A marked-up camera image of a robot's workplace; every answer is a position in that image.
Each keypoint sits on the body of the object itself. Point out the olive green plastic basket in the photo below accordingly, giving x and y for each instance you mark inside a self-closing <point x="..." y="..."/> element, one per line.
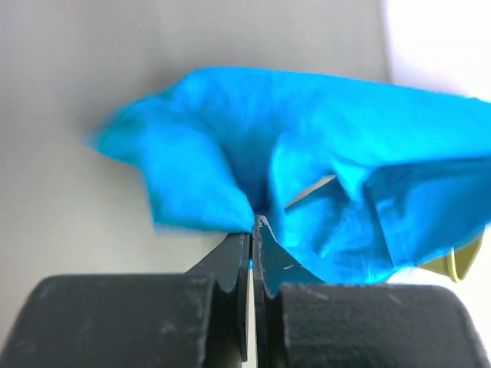
<point x="457" y="263"/>

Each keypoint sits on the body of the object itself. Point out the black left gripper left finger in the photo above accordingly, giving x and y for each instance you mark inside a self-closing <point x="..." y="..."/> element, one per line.
<point x="197" y="318"/>

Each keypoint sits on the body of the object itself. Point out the blue t shirt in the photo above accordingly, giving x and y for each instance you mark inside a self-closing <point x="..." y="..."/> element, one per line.
<point x="356" y="179"/>

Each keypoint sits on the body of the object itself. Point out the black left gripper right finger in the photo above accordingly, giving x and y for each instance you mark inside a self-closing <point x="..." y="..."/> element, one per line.
<point x="303" y="322"/>

